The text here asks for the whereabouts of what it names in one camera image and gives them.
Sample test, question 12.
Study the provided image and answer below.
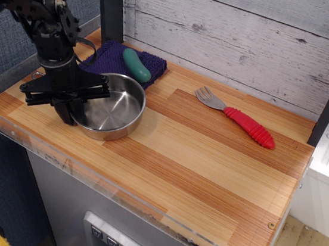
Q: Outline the purple folded towel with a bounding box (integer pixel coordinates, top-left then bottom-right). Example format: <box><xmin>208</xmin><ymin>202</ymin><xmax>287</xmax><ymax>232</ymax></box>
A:
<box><xmin>79</xmin><ymin>40</ymin><xmax>167</xmax><ymax>89</ymax></box>

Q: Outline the stainless steel pan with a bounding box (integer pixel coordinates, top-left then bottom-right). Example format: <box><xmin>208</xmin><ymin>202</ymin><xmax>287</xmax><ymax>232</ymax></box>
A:
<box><xmin>67</xmin><ymin>73</ymin><xmax>147</xmax><ymax>141</ymax></box>

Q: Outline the grey dispenser panel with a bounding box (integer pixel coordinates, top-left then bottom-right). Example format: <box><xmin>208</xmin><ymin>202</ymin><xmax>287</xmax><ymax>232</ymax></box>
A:
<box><xmin>83</xmin><ymin>211</ymin><xmax>141</xmax><ymax>246</ymax></box>

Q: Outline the clear acrylic guard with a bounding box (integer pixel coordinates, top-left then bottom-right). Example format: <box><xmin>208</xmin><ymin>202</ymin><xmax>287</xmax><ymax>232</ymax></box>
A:
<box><xmin>0</xmin><ymin>2</ymin><xmax>328</xmax><ymax>246</ymax></box>

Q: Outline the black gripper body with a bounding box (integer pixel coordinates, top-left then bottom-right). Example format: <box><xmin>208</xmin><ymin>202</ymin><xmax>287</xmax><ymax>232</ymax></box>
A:
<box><xmin>20</xmin><ymin>57</ymin><xmax>110</xmax><ymax>105</ymax></box>

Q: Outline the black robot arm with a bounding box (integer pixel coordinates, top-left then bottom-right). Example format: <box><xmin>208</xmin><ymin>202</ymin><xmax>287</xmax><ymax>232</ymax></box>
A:
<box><xmin>0</xmin><ymin>0</ymin><xmax>110</xmax><ymax>126</ymax></box>

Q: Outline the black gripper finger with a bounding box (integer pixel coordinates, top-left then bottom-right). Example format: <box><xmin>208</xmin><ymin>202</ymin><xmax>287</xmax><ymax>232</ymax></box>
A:
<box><xmin>51</xmin><ymin>99</ymin><xmax>74</xmax><ymax>126</ymax></box>

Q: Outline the red-handled fork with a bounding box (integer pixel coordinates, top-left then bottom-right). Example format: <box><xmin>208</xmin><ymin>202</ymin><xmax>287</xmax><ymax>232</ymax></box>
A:
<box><xmin>194</xmin><ymin>86</ymin><xmax>275</xmax><ymax>150</ymax></box>

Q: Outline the green toy pickle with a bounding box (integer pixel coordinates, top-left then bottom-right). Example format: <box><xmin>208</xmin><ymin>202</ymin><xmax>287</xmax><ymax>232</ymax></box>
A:
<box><xmin>122</xmin><ymin>48</ymin><xmax>151</xmax><ymax>83</ymax></box>

